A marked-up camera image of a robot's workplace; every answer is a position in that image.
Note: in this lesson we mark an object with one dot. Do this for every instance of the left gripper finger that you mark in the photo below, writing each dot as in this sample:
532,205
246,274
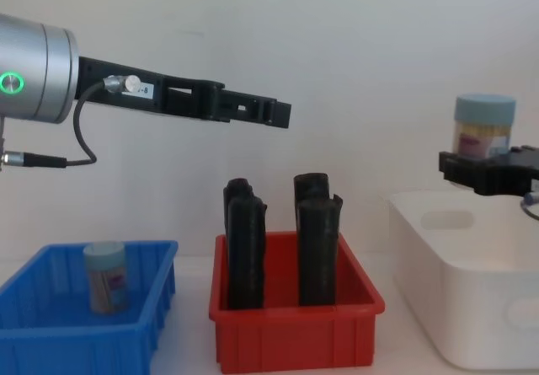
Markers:
248,107
284,115

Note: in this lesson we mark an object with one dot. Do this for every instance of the black upright roll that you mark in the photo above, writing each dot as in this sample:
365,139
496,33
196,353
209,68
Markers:
236,187
311,186
318,257
246,257

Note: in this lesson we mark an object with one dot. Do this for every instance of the white plastic bin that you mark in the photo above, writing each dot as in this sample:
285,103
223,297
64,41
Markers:
484,307

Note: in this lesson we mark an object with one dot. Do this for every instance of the red plastic bin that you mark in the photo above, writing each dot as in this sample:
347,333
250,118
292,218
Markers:
290,337

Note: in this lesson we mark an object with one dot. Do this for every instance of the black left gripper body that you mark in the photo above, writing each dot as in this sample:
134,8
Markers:
122,86

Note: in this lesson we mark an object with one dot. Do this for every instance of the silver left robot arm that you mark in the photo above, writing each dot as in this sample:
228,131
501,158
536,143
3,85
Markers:
38,71

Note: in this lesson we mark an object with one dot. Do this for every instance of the clear jar with blue lid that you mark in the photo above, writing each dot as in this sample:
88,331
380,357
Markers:
106,278
484,126

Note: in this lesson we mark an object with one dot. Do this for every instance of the blue plastic bin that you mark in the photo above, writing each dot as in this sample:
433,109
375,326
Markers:
46,341

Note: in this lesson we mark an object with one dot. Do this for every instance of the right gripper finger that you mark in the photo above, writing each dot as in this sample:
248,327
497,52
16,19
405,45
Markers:
471,173
524,150

